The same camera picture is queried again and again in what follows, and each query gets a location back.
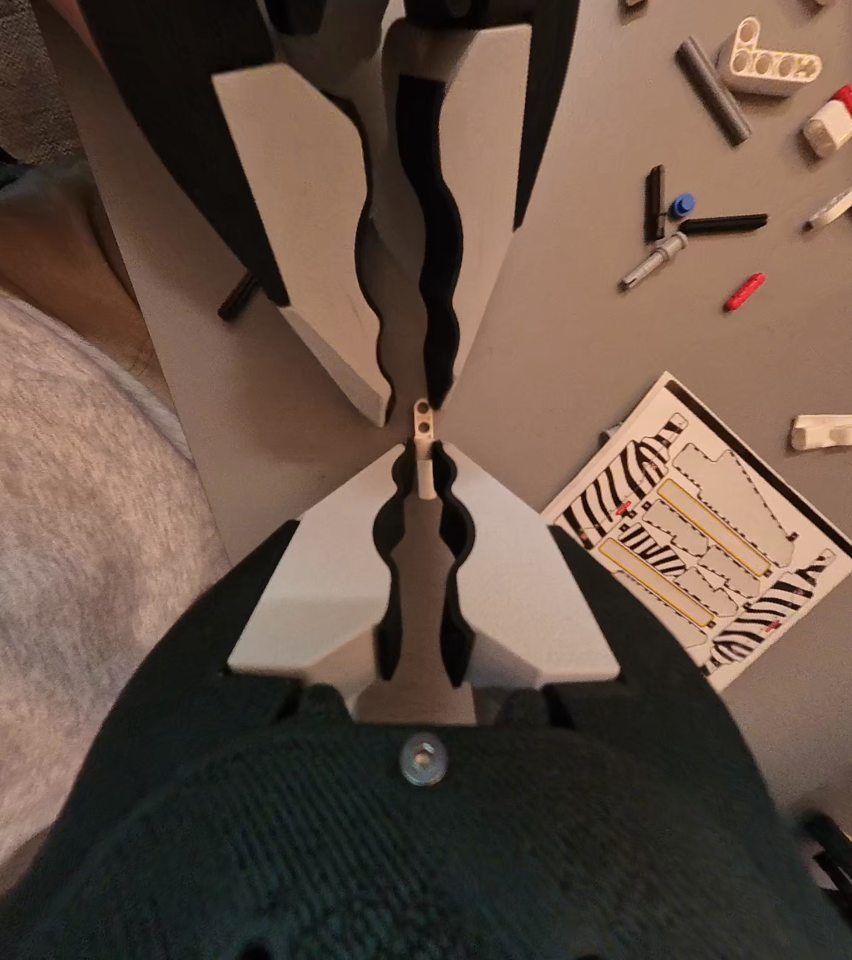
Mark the white connector on black axle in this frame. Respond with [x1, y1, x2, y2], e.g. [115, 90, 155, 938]
[217, 271, 258, 322]

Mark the zebra print sticker sheet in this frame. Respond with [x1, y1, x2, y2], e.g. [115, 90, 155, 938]
[542, 371, 852, 693]

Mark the lego airplane model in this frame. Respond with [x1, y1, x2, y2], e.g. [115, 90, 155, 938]
[797, 810, 852, 960]

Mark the white curved lego piece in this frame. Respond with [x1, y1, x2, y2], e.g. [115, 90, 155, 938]
[803, 101, 852, 157]

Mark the white thin lego liftarm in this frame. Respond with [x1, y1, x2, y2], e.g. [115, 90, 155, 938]
[804, 187, 852, 232]

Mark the grey lego axle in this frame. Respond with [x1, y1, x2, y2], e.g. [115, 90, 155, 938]
[677, 37, 753, 146]

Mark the white L-shaped lego beam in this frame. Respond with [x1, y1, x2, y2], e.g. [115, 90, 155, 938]
[718, 16, 823, 97]

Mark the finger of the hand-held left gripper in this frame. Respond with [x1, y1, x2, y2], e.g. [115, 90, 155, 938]
[382, 21, 534, 412]
[212, 62, 398, 430]

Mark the white short lego beam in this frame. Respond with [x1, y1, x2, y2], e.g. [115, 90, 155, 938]
[411, 397, 440, 500]

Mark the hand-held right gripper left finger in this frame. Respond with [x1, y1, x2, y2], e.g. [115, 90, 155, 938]
[227, 441, 417, 702]

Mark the black notched lego axle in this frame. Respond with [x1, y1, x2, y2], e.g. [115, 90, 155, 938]
[645, 165, 667, 243]

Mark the red short lego axle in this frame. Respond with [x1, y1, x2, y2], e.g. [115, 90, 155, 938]
[723, 273, 768, 312]

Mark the white lego wedge panel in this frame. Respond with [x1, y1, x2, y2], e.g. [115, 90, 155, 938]
[791, 414, 852, 451]

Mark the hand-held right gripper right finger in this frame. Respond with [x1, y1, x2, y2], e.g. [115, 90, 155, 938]
[432, 441, 619, 702]

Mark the light grey long lego pin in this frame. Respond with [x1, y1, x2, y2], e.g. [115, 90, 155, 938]
[619, 231, 689, 290]

